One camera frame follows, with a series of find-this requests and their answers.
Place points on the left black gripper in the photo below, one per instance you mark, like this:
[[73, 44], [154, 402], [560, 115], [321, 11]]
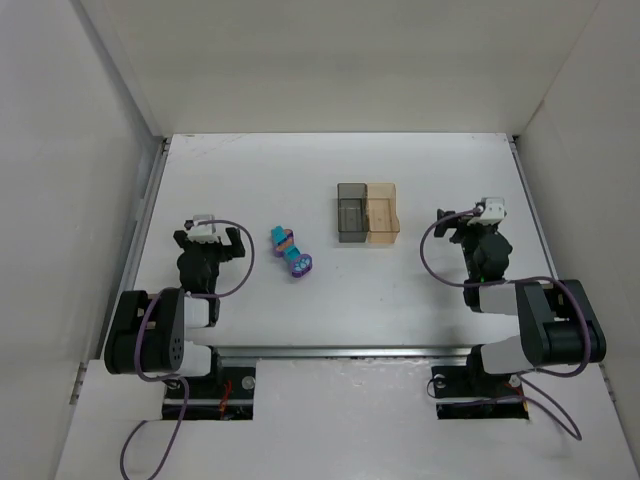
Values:
[[206, 245]]

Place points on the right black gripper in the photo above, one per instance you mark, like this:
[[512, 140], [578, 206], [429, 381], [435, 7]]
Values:
[[461, 232]]

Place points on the teal lego brick stack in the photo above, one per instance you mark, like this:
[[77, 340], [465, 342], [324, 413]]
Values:
[[282, 239]]

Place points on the purple paw lego brick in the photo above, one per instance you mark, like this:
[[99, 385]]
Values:
[[301, 265]]

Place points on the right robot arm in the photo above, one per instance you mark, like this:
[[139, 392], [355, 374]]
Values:
[[559, 333]]

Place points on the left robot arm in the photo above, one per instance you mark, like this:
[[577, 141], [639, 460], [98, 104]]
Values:
[[148, 332]]

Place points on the orange transparent container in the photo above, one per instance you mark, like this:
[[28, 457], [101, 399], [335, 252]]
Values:
[[384, 225]]

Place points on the grey transparent container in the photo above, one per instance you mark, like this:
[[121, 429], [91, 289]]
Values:
[[353, 225]]

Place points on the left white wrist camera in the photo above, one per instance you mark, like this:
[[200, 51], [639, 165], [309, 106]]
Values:
[[200, 229]]

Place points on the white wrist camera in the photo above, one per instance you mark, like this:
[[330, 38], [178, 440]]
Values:
[[489, 211], [200, 229]]

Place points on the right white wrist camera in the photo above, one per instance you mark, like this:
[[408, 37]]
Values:
[[489, 211]]

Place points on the metal rail front edge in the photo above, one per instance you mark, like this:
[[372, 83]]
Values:
[[341, 352]]

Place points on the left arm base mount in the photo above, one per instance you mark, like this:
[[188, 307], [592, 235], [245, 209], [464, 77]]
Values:
[[225, 394]]

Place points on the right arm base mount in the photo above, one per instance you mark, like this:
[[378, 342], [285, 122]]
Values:
[[466, 392]]

